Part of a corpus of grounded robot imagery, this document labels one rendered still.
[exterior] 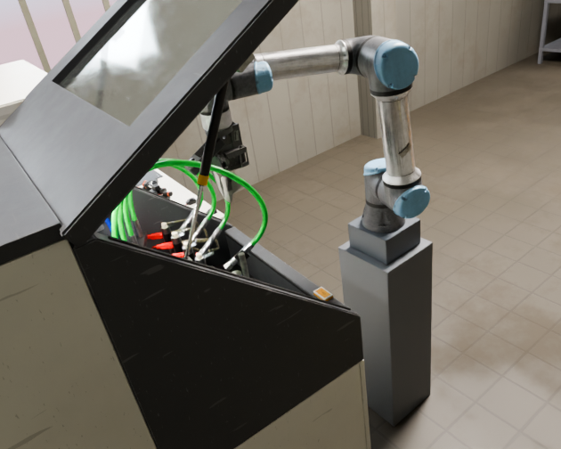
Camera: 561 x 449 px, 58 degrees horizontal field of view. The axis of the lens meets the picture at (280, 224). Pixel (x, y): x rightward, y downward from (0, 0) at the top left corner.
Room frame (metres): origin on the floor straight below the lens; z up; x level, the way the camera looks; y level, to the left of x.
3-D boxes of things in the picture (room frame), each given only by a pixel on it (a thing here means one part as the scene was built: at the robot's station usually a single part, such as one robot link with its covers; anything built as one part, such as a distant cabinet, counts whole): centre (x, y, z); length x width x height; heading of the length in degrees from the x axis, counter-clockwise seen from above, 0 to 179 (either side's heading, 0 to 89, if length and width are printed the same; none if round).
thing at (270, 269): (1.28, 0.03, 0.87); 0.62 x 0.04 x 0.16; 30
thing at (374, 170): (1.50, -0.36, 1.07); 0.13 x 0.12 x 0.14; 15
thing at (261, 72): (1.28, 0.02, 1.52); 0.11 x 0.11 x 0.08; 15
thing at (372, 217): (1.51, -0.36, 0.95); 0.15 x 0.15 x 0.10
